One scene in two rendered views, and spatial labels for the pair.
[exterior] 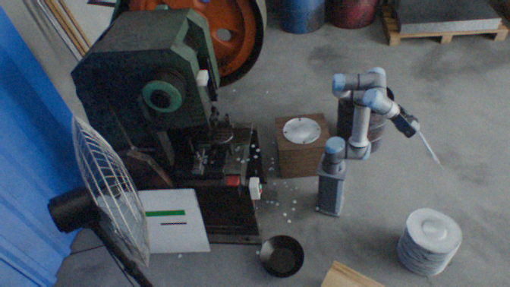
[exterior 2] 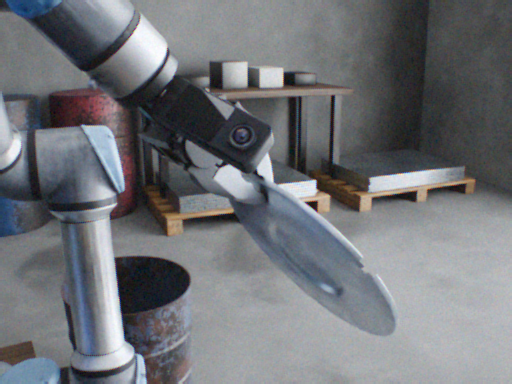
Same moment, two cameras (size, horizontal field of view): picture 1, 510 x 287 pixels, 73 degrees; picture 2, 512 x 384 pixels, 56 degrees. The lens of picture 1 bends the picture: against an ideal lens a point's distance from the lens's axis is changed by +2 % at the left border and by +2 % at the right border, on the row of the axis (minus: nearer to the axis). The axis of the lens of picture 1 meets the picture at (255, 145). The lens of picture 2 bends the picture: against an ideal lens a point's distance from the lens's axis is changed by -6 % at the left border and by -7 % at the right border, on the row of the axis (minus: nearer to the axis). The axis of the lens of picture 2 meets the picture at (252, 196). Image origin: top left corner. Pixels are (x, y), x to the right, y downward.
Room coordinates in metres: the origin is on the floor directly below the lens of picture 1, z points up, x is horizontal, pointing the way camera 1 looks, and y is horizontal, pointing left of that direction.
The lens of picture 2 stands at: (0.61, -0.41, 1.23)
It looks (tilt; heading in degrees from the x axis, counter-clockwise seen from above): 18 degrees down; 325
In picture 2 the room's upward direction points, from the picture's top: straight up
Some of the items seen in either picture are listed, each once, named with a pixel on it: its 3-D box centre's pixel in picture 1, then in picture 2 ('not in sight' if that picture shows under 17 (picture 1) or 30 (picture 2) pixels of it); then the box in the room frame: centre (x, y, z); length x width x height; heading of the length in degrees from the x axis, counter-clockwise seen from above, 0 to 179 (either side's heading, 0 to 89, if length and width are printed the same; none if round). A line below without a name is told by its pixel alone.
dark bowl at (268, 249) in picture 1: (281, 257); not in sight; (1.03, -0.06, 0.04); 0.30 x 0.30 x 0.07
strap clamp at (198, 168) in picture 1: (198, 159); not in sight; (1.38, 0.35, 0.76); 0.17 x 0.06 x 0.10; 168
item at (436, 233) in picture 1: (433, 229); not in sight; (0.93, -0.96, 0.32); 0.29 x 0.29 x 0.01
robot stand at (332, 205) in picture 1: (331, 186); not in sight; (1.41, -0.49, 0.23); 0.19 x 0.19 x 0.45; 62
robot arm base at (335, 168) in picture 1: (333, 161); not in sight; (1.41, -0.49, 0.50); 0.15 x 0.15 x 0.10
